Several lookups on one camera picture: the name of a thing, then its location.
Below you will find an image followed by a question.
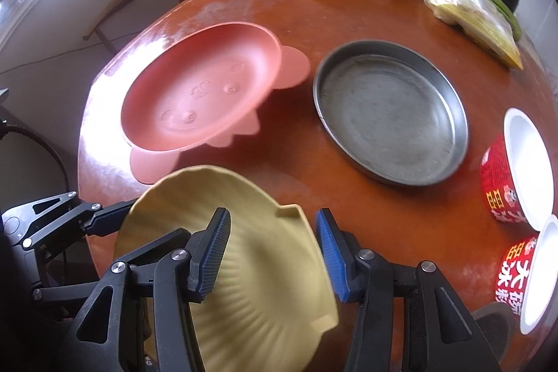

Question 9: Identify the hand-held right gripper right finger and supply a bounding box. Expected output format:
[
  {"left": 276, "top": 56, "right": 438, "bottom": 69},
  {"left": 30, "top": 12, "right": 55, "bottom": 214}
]
[{"left": 315, "top": 208, "right": 493, "bottom": 372}]

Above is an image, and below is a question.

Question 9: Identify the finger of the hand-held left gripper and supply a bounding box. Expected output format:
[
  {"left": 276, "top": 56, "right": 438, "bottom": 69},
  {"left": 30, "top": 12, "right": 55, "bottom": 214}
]
[
  {"left": 2, "top": 191, "right": 136, "bottom": 251},
  {"left": 31, "top": 278, "right": 99, "bottom": 305}
]

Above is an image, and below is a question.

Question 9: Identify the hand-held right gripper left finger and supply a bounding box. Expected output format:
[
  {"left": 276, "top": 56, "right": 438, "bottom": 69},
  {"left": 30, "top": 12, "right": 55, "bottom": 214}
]
[{"left": 54, "top": 206, "right": 232, "bottom": 372}]

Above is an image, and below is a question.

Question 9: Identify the yellow shell-shaped plate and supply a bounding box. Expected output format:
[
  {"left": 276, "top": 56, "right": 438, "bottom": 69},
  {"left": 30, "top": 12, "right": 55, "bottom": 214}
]
[{"left": 113, "top": 165, "right": 340, "bottom": 372}]

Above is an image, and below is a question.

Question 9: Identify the round metal pan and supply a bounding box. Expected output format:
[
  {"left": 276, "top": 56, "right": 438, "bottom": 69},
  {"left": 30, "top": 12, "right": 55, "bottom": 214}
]
[{"left": 312, "top": 41, "right": 470, "bottom": 187}]

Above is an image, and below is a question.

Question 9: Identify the red and white paper bowl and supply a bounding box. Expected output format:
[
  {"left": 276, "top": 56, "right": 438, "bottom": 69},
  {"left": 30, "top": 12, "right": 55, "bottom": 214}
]
[
  {"left": 492, "top": 215, "right": 558, "bottom": 334},
  {"left": 480, "top": 107, "right": 554, "bottom": 231}
]

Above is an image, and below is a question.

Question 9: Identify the pink bear-face plate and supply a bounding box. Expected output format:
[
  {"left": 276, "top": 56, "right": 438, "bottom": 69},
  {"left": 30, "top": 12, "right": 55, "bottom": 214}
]
[{"left": 120, "top": 21, "right": 311, "bottom": 184}]

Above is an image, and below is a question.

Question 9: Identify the dark grey round seat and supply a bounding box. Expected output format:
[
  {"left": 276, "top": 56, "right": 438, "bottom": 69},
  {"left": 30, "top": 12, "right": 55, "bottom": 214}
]
[{"left": 473, "top": 302, "right": 515, "bottom": 372}]

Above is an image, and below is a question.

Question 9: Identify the bag of yellow noodles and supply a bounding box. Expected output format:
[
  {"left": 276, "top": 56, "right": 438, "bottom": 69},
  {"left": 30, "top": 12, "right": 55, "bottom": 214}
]
[{"left": 422, "top": 0, "right": 524, "bottom": 70}]

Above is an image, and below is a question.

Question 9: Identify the black cable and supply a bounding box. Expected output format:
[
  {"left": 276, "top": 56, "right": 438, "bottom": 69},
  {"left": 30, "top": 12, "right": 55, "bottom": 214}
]
[{"left": 0, "top": 121, "right": 70, "bottom": 192}]

